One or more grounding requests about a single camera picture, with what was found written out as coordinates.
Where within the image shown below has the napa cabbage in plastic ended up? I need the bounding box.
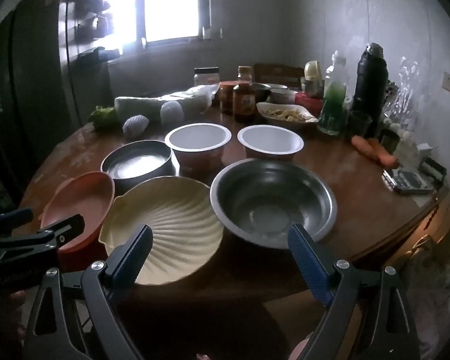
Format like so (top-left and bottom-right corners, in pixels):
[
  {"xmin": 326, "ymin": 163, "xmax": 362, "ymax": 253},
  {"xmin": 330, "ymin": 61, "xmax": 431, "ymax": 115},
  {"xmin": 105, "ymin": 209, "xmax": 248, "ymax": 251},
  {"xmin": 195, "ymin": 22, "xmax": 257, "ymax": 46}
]
[{"xmin": 114, "ymin": 84, "xmax": 220, "ymax": 121}]

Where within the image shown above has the wall shelf rack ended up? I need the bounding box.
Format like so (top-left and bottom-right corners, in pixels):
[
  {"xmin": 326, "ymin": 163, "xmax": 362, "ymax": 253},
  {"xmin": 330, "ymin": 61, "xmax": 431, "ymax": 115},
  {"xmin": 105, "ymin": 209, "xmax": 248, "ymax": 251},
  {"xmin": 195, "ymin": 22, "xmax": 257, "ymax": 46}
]
[{"xmin": 60, "ymin": 0, "xmax": 115, "ymax": 61}]

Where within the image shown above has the cream shell-shaped plate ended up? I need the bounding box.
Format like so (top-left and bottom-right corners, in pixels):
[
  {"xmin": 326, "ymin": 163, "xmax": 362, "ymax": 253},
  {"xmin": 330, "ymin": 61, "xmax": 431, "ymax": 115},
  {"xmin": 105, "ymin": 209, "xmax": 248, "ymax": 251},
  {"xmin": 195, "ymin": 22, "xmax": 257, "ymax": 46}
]
[{"xmin": 98, "ymin": 176, "xmax": 224, "ymax": 286}]

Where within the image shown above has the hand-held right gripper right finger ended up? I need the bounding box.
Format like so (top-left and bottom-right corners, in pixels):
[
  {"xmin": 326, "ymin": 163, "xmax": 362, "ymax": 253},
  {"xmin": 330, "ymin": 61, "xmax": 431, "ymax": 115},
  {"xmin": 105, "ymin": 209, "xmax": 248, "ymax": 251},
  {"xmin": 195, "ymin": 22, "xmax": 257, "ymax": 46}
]
[{"xmin": 287, "ymin": 223, "xmax": 421, "ymax": 360}]

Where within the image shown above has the small white box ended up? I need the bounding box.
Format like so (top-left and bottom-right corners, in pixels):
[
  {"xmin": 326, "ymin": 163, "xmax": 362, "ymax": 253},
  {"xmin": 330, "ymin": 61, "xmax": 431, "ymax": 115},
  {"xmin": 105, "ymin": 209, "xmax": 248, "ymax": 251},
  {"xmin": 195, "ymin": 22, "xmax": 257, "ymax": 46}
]
[{"xmin": 414, "ymin": 143, "xmax": 434, "ymax": 162}]

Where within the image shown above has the wooden chair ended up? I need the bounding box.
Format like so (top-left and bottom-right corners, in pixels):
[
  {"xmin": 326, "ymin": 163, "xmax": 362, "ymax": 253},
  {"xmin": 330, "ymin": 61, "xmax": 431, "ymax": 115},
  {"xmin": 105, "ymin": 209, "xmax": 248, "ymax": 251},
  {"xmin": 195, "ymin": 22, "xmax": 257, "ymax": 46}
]
[{"xmin": 253, "ymin": 63, "xmax": 304, "ymax": 87}]

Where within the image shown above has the dark cabinet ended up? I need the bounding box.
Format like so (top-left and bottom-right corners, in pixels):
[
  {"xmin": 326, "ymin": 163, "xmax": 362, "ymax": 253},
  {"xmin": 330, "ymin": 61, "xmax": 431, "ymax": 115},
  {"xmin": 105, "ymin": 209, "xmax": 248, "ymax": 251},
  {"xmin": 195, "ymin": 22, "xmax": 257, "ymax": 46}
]
[{"xmin": 0, "ymin": 0, "xmax": 76, "ymax": 203}]

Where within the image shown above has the black thermos flask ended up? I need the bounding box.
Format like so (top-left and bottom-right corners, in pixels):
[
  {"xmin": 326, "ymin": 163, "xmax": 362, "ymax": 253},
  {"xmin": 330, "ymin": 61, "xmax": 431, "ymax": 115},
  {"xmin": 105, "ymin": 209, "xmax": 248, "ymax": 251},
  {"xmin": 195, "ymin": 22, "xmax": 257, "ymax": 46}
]
[{"xmin": 352, "ymin": 43, "xmax": 389, "ymax": 136}]

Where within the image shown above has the white plate with food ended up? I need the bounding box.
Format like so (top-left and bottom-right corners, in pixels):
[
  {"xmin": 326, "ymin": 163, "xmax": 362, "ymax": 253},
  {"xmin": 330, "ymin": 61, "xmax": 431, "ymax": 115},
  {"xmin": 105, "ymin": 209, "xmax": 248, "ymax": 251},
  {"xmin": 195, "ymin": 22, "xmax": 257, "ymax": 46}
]
[{"xmin": 256, "ymin": 102, "xmax": 319, "ymax": 125}]

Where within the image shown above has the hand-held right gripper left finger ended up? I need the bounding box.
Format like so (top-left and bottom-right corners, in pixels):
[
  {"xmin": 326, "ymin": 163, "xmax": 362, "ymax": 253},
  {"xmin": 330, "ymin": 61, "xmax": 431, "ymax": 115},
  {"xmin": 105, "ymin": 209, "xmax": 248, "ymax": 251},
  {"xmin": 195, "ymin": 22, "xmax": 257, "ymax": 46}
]
[{"xmin": 22, "ymin": 224, "xmax": 154, "ymax": 360}]

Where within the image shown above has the shallow steel pan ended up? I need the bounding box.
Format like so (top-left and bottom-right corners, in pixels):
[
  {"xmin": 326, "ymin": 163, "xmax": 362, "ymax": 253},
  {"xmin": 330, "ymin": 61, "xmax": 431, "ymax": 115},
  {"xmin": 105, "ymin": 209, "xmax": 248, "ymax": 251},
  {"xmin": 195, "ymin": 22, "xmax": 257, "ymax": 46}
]
[{"xmin": 100, "ymin": 140, "xmax": 175, "ymax": 192}]

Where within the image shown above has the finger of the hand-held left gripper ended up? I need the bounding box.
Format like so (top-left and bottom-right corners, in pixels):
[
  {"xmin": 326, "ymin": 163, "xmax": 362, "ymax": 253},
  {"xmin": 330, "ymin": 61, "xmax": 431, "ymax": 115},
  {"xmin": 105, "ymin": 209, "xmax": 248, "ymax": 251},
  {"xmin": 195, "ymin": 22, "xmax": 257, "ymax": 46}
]
[
  {"xmin": 0, "ymin": 208, "xmax": 34, "ymax": 235},
  {"xmin": 0, "ymin": 214, "xmax": 85, "ymax": 257}
]

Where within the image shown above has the black handled box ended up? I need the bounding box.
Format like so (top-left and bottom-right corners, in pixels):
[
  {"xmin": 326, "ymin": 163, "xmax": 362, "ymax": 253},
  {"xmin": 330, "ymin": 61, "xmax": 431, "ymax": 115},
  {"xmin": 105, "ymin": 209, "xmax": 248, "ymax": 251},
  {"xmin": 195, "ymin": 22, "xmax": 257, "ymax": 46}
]
[{"xmin": 420, "ymin": 157, "xmax": 448, "ymax": 186}]

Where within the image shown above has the large steel bowl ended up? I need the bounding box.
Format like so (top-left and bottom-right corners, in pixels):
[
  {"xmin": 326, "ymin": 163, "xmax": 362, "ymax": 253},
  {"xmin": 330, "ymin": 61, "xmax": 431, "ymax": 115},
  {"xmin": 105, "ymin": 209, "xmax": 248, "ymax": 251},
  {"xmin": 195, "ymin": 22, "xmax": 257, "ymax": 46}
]
[{"xmin": 210, "ymin": 158, "xmax": 338, "ymax": 250}]

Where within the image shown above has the clear jar with black lid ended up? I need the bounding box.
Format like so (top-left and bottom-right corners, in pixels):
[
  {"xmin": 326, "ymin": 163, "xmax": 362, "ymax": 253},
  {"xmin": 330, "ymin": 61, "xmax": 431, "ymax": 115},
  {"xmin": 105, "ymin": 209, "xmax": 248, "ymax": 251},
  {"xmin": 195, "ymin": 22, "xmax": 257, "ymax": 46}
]
[{"xmin": 193, "ymin": 67, "xmax": 220, "ymax": 89}]

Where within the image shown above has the green lettuce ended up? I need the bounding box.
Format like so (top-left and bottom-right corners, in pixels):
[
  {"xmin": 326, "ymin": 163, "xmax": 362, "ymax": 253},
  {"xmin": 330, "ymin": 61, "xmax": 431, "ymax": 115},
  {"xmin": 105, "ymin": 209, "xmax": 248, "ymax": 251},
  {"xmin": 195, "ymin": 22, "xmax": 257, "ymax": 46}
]
[{"xmin": 88, "ymin": 106, "xmax": 119, "ymax": 130}]

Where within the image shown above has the white cloth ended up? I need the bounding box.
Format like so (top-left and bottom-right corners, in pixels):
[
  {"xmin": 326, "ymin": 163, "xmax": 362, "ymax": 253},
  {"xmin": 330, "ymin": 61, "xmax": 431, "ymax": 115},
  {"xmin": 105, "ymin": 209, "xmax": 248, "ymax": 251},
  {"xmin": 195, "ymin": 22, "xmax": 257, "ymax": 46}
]
[{"xmin": 401, "ymin": 255, "xmax": 450, "ymax": 360}]

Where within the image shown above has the window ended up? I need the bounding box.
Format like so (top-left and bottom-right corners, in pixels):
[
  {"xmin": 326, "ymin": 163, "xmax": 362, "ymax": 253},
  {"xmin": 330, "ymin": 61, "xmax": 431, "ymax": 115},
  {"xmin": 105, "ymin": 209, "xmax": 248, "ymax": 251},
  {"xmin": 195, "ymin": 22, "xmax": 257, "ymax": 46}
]
[{"xmin": 109, "ymin": 0, "xmax": 211, "ymax": 46}]

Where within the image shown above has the bottle with green liquid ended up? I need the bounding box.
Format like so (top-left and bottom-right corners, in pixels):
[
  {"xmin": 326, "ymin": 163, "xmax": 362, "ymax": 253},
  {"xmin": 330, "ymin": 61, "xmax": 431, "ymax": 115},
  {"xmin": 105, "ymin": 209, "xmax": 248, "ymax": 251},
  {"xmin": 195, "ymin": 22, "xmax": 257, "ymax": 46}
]
[{"xmin": 318, "ymin": 50, "xmax": 351, "ymax": 136}]

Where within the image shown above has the orange plastic bowl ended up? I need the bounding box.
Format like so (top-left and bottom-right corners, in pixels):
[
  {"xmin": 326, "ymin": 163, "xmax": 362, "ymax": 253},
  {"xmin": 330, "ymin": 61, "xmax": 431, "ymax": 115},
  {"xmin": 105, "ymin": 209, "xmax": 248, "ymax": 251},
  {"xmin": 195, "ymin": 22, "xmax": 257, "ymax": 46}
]
[{"xmin": 40, "ymin": 171, "xmax": 116, "ymax": 252}]

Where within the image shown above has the clear plastic bag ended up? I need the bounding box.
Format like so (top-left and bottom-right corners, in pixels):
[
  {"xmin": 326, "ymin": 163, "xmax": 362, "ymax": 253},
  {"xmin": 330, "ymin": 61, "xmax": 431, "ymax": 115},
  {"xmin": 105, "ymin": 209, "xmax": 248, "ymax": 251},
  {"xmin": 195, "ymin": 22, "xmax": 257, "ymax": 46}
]
[{"xmin": 382, "ymin": 58, "xmax": 415, "ymax": 147}]

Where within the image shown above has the jar with red lid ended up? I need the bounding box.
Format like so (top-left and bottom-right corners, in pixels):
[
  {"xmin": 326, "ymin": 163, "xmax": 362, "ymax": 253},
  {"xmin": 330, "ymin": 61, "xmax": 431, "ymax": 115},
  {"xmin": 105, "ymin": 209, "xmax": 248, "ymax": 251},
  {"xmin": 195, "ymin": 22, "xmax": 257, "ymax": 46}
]
[{"xmin": 219, "ymin": 81, "xmax": 244, "ymax": 115}]

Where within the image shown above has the red packet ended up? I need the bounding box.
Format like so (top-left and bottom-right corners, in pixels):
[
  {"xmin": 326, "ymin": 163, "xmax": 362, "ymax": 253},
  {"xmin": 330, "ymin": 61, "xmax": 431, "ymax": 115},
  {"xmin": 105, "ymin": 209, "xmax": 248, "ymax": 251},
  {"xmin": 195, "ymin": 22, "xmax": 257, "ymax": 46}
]
[{"xmin": 294, "ymin": 93, "xmax": 325, "ymax": 117}]

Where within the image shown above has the orange carrot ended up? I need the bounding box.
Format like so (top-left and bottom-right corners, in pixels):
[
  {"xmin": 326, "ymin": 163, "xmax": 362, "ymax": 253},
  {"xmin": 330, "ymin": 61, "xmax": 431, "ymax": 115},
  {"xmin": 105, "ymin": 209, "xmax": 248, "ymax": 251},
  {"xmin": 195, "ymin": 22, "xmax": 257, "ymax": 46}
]
[
  {"xmin": 367, "ymin": 139, "xmax": 400, "ymax": 169},
  {"xmin": 352, "ymin": 135, "xmax": 383, "ymax": 158}
]

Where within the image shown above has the brown labelled bottle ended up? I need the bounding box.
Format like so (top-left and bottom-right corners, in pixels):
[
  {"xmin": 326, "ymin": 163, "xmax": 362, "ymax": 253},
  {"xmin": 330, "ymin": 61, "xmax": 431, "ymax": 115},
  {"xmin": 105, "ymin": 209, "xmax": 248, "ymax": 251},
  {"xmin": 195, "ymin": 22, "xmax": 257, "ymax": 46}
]
[{"xmin": 232, "ymin": 82, "xmax": 256, "ymax": 122}]

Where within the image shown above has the small steel bowl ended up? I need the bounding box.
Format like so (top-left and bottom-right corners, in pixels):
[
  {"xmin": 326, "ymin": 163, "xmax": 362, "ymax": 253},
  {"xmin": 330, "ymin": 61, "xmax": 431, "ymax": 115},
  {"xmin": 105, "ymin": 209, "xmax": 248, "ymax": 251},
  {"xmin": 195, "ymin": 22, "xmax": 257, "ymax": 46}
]
[{"xmin": 253, "ymin": 83, "xmax": 271, "ymax": 102}]

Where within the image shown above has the pale yellow bulb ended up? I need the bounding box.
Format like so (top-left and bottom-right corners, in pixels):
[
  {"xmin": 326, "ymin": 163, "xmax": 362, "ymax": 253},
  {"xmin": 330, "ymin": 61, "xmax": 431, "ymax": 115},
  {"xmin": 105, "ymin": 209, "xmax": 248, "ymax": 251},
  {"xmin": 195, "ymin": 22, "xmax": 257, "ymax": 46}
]
[{"xmin": 304, "ymin": 61, "xmax": 323, "ymax": 82}]

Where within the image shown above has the dark plastic cup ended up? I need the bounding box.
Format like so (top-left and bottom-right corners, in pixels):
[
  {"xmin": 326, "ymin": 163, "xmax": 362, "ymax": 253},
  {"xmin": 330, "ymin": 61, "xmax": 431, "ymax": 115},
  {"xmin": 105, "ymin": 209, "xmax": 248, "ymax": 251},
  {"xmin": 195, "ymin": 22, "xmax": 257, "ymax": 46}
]
[{"xmin": 348, "ymin": 110, "xmax": 373, "ymax": 139}]

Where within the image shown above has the white paper bowl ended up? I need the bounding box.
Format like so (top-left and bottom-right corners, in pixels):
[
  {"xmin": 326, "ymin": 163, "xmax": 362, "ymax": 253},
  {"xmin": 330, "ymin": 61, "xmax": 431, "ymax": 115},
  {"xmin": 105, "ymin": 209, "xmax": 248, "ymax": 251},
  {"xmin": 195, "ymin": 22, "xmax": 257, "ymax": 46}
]
[
  {"xmin": 164, "ymin": 123, "xmax": 232, "ymax": 179},
  {"xmin": 237, "ymin": 125, "xmax": 304, "ymax": 164}
]

